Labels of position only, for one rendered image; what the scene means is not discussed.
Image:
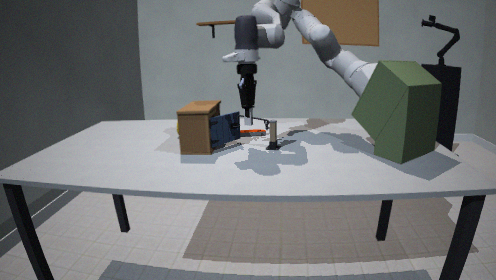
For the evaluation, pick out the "orange torpedo level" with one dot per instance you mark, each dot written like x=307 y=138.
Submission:
x=255 y=132

